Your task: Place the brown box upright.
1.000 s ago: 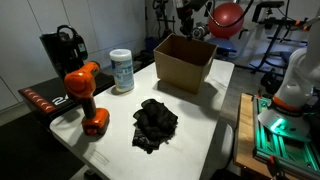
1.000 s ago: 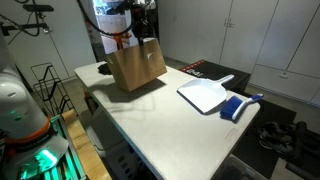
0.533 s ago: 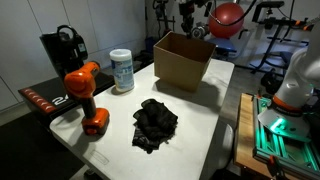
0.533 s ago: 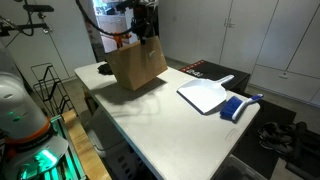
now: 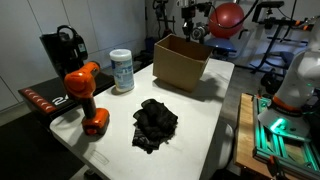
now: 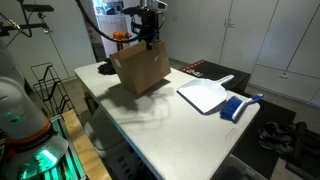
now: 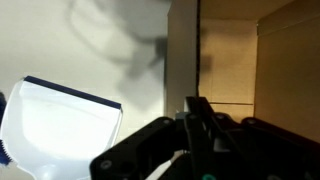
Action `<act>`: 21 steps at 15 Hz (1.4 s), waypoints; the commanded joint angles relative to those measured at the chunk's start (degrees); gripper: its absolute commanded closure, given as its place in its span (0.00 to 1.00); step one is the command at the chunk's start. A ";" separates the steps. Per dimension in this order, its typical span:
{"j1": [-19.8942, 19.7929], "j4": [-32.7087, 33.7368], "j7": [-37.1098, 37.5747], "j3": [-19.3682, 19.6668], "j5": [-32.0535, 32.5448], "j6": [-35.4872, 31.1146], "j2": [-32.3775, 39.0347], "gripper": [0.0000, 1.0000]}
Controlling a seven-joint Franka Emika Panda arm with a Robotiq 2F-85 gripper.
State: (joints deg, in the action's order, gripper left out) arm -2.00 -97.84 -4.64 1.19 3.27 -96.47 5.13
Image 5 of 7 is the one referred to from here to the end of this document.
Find brown cardboard box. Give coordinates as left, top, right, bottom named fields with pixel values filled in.
left=152, top=33, right=213, bottom=93

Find black exercise bike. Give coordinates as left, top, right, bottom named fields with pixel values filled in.
left=151, top=0, right=179, bottom=44

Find white chair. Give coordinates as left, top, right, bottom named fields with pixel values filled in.
left=218, top=123, right=235, bottom=170

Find red exercise ball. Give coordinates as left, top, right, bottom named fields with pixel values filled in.
left=208, top=2, right=245, bottom=39

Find white wipes canister blue label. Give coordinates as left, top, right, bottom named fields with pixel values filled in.
left=109, top=48, right=136, bottom=93

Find black crumpled cloth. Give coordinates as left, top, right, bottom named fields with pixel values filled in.
left=131, top=98, right=179, bottom=155

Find black machine with handle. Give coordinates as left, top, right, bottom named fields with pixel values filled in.
left=39, top=24, right=90, bottom=80

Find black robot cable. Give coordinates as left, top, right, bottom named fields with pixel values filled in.
left=211, top=0, right=262, bottom=30

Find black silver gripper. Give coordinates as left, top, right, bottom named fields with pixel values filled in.
left=181, top=1, right=215, bottom=43

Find orange black clamp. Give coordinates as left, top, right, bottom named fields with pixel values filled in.
left=266, top=154, right=284, bottom=180

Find black treadmill red stripes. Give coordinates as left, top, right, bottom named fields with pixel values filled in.
left=18, top=71, right=116, bottom=128

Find green lit metal base frame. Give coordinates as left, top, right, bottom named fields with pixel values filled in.
left=252, top=95, right=320, bottom=180

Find blue padded weight bench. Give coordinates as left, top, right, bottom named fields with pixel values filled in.
left=203, top=37, right=238, bottom=60

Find orange black cordless drill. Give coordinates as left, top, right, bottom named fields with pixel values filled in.
left=63, top=61, right=111, bottom=136

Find wooden board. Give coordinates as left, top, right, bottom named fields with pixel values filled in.
left=234, top=92, right=278, bottom=180

